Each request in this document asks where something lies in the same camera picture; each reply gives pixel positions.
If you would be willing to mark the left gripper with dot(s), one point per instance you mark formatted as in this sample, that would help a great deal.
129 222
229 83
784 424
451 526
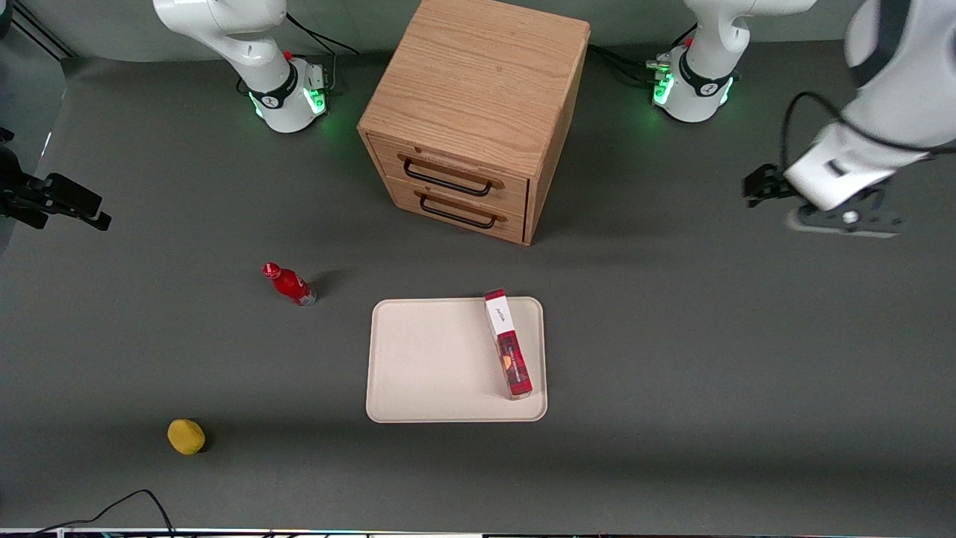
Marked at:
763 185

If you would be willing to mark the yellow sponge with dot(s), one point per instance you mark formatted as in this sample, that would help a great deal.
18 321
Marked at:
186 436

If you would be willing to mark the wooden drawer cabinet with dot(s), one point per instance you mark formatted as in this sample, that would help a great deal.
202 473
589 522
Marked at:
478 82

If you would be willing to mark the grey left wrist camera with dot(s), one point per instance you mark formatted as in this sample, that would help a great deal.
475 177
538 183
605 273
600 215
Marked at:
848 220

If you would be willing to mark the red soda bottle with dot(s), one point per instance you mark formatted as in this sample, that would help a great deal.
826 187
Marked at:
291 285

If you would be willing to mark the beige rectangular tray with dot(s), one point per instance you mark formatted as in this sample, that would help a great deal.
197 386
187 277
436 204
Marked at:
433 362

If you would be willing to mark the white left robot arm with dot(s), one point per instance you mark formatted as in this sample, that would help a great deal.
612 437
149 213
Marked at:
698 90

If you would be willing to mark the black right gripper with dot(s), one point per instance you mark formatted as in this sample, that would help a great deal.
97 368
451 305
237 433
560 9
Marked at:
22 190

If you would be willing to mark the red cookie box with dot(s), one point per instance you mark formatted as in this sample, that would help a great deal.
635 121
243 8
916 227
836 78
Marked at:
509 347

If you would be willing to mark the black frame rail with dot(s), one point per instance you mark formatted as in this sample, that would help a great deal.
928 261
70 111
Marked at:
41 33

